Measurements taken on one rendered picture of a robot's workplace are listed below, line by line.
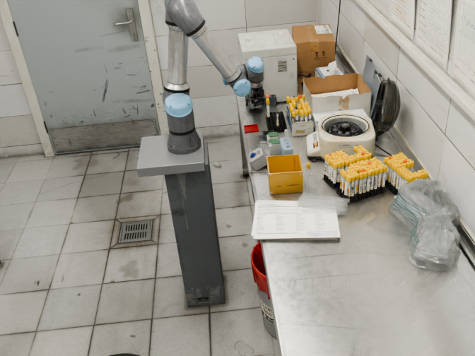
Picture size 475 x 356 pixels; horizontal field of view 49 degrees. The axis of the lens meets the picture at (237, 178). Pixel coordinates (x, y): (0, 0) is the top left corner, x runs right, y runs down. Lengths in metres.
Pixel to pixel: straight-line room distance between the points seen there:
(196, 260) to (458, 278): 1.32
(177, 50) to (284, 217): 0.86
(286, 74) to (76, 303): 1.66
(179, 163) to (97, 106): 2.05
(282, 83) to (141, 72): 1.57
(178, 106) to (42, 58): 2.06
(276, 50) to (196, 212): 0.89
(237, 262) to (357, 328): 1.59
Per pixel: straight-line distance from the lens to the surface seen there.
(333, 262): 1.78
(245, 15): 3.99
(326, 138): 2.22
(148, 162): 2.30
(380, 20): 2.50
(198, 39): 2.18
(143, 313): 2.90
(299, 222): 1.91
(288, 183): 2.05
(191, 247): 2.59
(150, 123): 4.24
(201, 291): 2.79
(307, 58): 3.13
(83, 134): 4.36
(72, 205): 3.83
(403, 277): 1.76
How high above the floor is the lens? 2.08
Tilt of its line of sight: 33 degrees down
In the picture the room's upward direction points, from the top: 5 degrees counter-clockwise
